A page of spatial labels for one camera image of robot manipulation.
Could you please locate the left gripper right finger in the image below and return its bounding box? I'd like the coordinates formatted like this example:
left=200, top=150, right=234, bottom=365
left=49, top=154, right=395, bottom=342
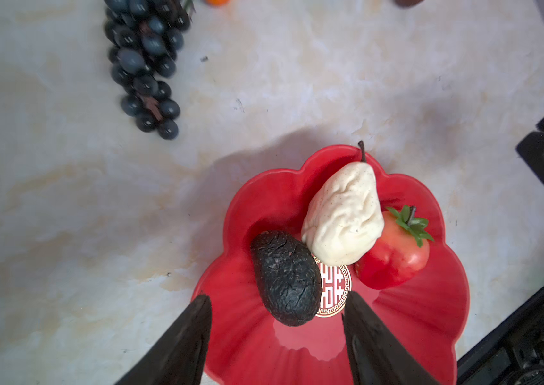
left=342, top=291, right=438, bottom=385

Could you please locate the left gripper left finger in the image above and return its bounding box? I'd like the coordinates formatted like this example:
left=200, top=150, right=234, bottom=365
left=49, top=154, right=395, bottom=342
left=116, top=295, right=212, bottom=385

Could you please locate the red flower-shaped bowl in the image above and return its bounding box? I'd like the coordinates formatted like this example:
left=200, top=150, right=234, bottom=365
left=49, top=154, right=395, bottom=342
left=195, top=145, right=470, bottom=384

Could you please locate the red strawberry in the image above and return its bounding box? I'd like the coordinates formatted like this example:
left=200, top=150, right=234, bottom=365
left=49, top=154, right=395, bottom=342
left=355, top=205, right=434, bottom=290

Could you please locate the dark avocado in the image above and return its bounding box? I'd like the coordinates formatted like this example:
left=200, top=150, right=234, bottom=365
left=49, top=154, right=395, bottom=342
left=250, top=231, right=322, bottom=327

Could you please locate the cream pear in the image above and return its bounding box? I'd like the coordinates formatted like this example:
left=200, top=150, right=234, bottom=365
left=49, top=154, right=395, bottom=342
left=301, top=141, right=384, bottom=266

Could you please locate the black grape bunch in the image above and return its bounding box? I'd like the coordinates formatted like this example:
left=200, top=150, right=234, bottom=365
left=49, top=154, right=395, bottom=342
left=104, top=0, right=192, bottom=141

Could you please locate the orange kumquat lower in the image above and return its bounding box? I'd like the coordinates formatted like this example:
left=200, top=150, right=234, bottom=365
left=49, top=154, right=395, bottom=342
left=205, top=0, right=230, bottom=7

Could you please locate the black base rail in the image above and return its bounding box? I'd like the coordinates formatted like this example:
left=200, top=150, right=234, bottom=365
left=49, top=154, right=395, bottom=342
left=457, top=287, right=544, bottom=384

